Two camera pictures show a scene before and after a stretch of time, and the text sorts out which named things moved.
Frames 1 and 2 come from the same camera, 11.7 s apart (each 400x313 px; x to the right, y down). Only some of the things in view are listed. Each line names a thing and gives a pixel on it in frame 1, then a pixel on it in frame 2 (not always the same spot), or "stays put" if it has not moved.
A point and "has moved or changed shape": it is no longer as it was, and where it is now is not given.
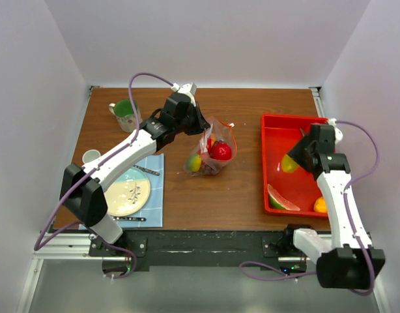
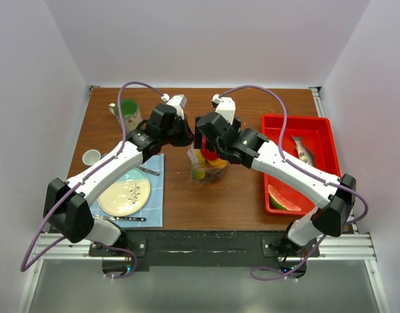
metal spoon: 147,170 stays put
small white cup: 90,155 stays put
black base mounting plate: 141,251 stays put
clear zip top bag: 216,147 has moved or changed shape
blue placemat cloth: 152,215 stays put
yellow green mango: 194,162 -> 198,175
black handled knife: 128,218 stays put
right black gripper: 294,152 -> 198,138
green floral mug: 124,111 stays put
